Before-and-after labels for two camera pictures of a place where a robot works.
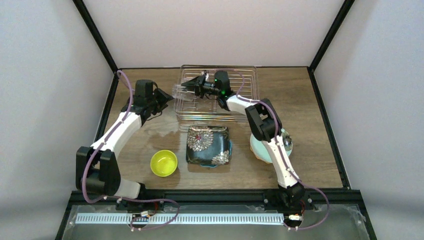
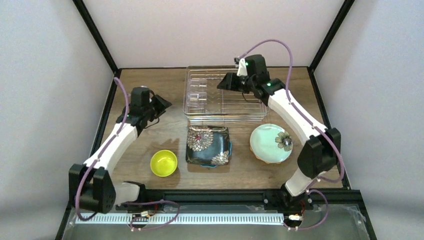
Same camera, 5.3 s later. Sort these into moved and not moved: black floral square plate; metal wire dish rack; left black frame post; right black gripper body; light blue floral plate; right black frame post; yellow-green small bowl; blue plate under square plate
Moved: right black gripper body; metal wire dish rack
Not moved: black floral square plate; left black frame post; yellow-green small bowl; light blue floral plate; blue plate under square plate; right black frame post
